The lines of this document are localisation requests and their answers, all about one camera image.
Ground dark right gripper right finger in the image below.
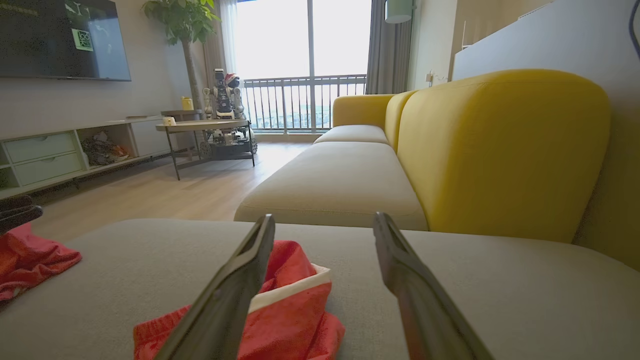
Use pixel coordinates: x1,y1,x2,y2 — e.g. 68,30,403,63
372,211,496,360

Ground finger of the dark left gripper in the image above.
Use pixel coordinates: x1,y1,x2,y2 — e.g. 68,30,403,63
0,195,34,216
0,206,44,235

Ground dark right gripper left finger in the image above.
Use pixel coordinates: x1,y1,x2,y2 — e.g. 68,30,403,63
154,214,276,360

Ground red basketball jersey white sleeves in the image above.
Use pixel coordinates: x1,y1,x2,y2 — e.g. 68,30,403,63
0,222,83,302

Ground white low TV cabinet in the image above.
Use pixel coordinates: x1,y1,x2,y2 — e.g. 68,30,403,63
0,116,177,201

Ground red shorts white band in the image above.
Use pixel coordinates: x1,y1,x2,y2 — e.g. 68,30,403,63
133,240,346,360

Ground clutter pile in cabinet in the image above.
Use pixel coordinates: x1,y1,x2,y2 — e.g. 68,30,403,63
80,131,132,167

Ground light sofa seat cushion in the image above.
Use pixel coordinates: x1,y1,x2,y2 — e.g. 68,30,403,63
313,124,391,146
233,141,429,232

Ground round wooden coffee table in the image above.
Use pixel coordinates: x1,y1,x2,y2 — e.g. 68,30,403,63
155,119,257,181

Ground yellow sofa backrest cushion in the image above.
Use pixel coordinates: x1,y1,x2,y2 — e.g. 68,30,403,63
397,69,612,244
384,90,419,153

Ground dark small side table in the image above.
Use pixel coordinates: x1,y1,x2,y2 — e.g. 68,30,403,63
160,109,204,122

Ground white wheeled humanoid robot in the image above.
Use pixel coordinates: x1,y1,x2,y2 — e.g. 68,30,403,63
200,68,259,161

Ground grey balcony railing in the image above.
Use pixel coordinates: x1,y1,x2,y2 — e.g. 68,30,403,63
242,74,368,132

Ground green indoor tree plant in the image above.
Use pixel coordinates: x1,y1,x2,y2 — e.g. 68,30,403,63
141,0,222,113

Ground beige curtain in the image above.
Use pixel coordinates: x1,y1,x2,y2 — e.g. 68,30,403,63
202,0,240,91

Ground grey curtain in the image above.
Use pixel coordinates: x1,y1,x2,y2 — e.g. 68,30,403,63
365,0,415,96

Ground glass balcony door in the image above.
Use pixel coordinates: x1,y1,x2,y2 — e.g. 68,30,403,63
234,0,374,136

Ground pale green lampshade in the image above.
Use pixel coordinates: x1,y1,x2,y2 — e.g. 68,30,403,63
384,0,416,24

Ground black wall television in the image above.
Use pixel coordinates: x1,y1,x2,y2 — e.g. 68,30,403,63
0,0,132,82

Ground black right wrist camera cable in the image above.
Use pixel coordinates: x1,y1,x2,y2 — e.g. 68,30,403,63
628,0,640,61

